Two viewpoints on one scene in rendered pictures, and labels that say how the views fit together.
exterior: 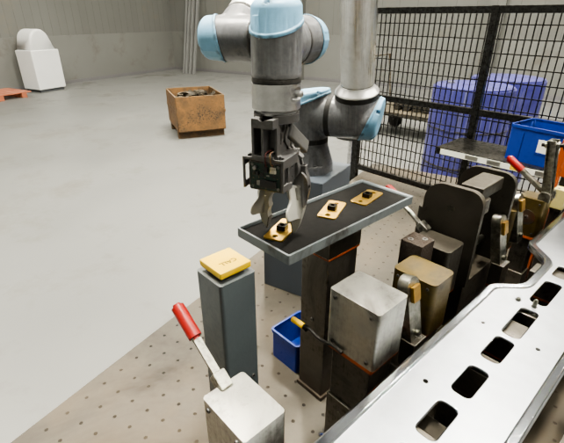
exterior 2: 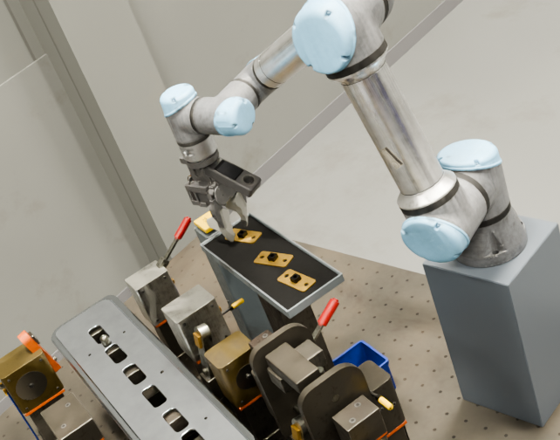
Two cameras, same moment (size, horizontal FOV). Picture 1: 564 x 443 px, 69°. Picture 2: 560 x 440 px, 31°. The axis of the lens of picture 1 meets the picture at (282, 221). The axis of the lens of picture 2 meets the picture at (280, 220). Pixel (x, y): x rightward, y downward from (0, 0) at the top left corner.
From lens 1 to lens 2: 2.36 m
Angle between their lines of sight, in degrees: 92
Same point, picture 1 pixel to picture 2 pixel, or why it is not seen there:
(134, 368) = (363, 276)
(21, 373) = not seen: outside the picture
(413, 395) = (153, 364)
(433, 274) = (219, 354)
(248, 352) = (226, 287)
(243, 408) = (143, 275)
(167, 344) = (392, 286)
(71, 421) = not seen: hidden behind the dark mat
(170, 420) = not seen: hidden behind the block
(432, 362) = (175, 377)
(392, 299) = (175, 315)
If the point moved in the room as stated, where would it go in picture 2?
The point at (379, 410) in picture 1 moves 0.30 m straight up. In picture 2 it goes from (149, 347) to (94, 244)
